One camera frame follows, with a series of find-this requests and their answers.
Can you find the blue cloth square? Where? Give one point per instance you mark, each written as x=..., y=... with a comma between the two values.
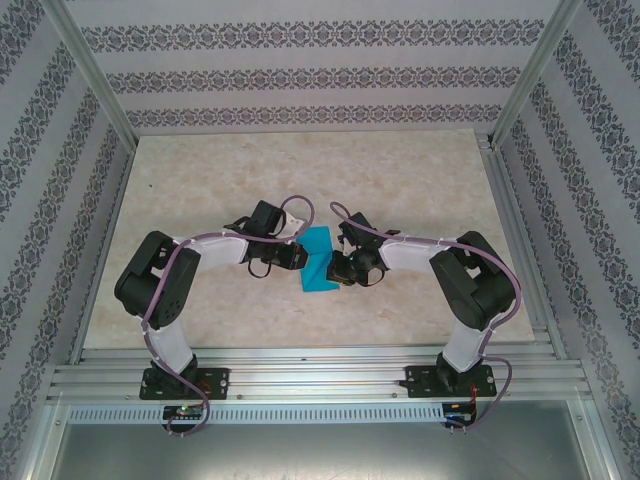
x=315, y=277

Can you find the small circuit board green light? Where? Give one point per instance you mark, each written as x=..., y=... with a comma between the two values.
x=184, y=411

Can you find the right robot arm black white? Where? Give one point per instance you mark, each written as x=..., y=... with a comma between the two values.
x=475, y=285

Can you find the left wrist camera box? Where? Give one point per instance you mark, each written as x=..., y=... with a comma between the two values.
x=294, y=224

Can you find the black base plate right arm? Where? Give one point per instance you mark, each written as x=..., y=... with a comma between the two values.
x=420, y=380

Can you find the aluminium corner post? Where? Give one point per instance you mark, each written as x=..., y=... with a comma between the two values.
x=94, y=75
x=532, y=75

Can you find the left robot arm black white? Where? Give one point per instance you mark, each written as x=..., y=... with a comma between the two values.
x=160, y=285

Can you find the grey sheet metal panel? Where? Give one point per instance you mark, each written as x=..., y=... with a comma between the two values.
x=320, y=450

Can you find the small circuit board blue light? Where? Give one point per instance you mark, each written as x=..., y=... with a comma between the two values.
x=457, y=417

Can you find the aluminium rail frame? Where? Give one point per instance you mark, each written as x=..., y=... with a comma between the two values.
x=320, y=380

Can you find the black base plate left arm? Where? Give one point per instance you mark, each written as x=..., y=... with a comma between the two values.
x=217, y=382

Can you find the aluminium side rail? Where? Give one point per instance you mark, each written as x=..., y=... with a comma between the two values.
x=506, y=200
x=119, y=200

